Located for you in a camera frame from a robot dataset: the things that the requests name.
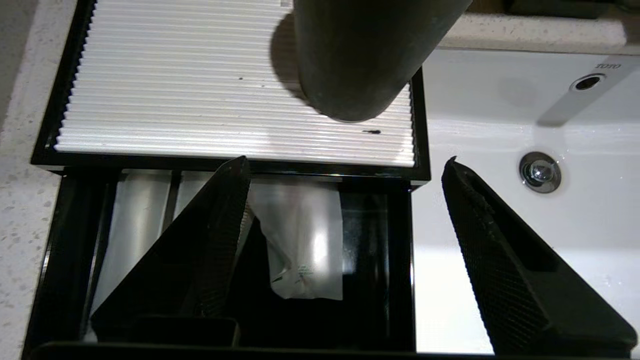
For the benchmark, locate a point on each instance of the black amenity tray box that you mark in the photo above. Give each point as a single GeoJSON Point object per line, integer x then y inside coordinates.
{"type": "Point", "coordinates": [422, 125]}

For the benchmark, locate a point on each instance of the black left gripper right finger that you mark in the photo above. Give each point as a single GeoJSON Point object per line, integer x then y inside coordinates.
{"type": "Point", "coordinates": [520, 290]}

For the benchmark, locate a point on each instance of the black sliding drawer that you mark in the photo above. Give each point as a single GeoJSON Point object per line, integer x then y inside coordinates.
{"type": "Point", "coordinates": [375, 260]}

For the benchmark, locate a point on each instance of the black tumbler cup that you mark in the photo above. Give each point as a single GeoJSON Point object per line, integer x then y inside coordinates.
{"type": "Point", "coordinates": [360, 60]}

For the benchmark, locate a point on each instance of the black square soap dish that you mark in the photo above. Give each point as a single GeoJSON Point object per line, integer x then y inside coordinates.
{"type": "Point", "coordinates": [550, 7]}

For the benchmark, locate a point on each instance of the white ribbed tray mat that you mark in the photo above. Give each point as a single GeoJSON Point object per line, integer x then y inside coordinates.
{"type": "Point", "coordinates": [175, 90]}

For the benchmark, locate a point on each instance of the white rectangular sink basin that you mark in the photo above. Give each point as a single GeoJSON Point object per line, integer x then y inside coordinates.
{"type": "Point", "coordinates": [500, 125]}

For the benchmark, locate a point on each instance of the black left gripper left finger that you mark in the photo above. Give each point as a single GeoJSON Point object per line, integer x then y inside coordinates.
{"type": "Point", "coordinates": [190, 270]}

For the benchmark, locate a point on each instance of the chrome sink drain stopper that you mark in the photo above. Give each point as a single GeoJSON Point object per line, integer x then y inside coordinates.
{"type": "Point", "coordinates": [540, 172]}

